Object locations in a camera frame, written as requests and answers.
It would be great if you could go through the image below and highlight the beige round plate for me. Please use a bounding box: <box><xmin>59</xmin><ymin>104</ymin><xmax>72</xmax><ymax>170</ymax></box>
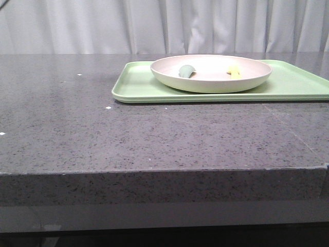
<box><xmin>151</xmin><ymin>55</ymin><xmax>272</xmax><ymax>94</ymax></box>

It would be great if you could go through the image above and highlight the light green plastic tray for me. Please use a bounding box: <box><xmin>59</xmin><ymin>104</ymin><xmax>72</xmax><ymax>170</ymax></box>
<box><xmin>112</xmin><ymin>60</ymin><xmax>328</xmax><ymax>104</ymax></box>

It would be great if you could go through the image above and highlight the green plastic spoon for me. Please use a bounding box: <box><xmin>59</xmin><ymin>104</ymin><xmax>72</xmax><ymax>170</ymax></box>
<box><xmin>179</xmin><ymin>65</ymin><xmax>196</xmax><ymax>78</ymax></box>

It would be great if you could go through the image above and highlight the yellow plastic fork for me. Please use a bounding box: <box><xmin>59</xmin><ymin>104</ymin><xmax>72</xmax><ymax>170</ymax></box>
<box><xmin>227</xmin><ymin>65</ymin><xmax>241</xmax><ymax>80</ymax></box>

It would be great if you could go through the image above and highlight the grey pleated curtain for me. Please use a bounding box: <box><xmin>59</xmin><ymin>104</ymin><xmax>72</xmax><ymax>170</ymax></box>
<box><xmin>1</xmin><ymin>1</ymin><xmax>328</xmax><ymax>55</ymax></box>

